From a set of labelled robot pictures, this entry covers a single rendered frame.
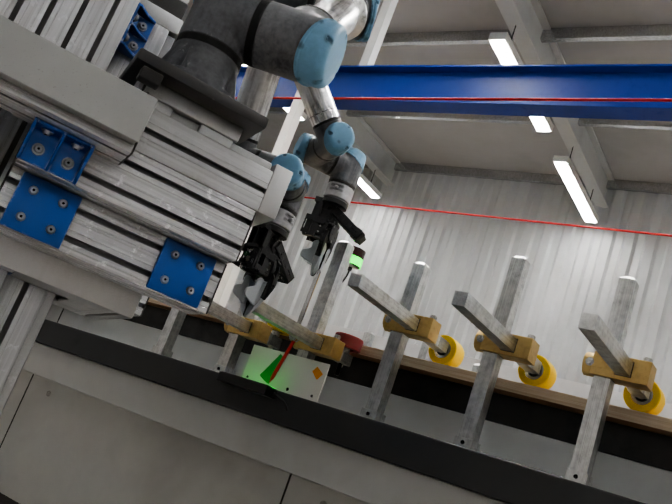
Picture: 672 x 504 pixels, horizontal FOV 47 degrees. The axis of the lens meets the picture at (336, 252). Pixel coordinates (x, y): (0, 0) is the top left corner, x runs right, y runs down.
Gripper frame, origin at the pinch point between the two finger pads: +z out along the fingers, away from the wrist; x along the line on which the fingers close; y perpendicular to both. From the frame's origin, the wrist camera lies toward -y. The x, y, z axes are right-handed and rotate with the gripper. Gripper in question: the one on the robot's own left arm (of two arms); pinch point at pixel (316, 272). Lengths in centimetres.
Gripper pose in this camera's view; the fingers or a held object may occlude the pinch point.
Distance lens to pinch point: 199.3
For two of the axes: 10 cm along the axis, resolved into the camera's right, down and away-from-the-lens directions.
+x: -2.0, -3.3, -9.2
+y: -9.2, -2.7, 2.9
